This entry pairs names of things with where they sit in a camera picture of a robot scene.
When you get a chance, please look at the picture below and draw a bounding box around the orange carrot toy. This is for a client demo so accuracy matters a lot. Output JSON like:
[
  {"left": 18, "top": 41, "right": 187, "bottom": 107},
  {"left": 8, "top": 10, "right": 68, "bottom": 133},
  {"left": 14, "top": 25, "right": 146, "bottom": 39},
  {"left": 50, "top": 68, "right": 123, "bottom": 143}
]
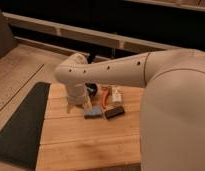
[{"left": 101, "top": 86, "right": 111, "bottom": 108}]

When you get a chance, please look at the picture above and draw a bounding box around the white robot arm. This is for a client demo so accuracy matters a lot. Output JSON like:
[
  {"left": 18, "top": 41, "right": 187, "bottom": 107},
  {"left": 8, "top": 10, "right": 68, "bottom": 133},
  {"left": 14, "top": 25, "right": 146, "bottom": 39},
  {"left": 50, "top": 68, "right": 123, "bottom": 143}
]
[{"left": 55, "top": 48, "right": 205, "bottom": 171}]

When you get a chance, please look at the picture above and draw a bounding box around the black rectangular block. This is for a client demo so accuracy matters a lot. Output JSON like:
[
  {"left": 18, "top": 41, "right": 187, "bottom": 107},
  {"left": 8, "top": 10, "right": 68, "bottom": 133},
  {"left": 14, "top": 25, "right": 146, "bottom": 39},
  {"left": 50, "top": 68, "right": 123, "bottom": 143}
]
[{"left": 105, "top": 106, "right": 125, "bottom": 119}]

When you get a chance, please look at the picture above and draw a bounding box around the wooden shelf rail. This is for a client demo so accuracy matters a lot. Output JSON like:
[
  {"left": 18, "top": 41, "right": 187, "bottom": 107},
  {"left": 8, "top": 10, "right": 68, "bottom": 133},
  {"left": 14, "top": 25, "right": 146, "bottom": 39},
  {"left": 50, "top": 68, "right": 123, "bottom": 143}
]
[{"left": 3, "top": 12, "right": 177, "bottom": 53}]

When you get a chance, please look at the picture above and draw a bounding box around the dark ceramic bowl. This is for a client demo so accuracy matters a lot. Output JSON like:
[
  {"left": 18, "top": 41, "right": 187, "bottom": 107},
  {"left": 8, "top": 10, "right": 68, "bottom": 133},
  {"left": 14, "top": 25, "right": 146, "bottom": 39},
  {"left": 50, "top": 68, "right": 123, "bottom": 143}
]
[{"left": 86, "top": 84, "right": 98, "bottom": 98}]

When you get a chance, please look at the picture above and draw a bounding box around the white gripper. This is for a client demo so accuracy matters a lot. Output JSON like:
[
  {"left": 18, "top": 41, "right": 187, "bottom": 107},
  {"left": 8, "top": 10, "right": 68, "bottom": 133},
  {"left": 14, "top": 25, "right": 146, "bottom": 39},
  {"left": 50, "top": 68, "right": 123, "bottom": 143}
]
[{"left": 65, "top": 84, "right": 92, "bottom": 113}]

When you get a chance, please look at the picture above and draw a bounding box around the white small bottle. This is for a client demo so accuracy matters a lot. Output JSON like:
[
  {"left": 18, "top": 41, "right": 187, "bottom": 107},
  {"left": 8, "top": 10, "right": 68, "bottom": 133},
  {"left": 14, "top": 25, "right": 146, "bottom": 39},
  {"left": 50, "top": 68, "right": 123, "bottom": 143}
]
[{"left": 112, "top": 86, "right": 122, "bottom": 103}]

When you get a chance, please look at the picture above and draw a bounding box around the dark floor mat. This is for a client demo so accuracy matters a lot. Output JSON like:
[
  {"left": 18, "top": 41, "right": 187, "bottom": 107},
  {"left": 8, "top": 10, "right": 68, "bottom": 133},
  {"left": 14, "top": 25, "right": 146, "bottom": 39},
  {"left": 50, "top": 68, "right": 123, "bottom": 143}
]
[{"left": 0, "top": 82, "right": 50, "bottom": 170}]

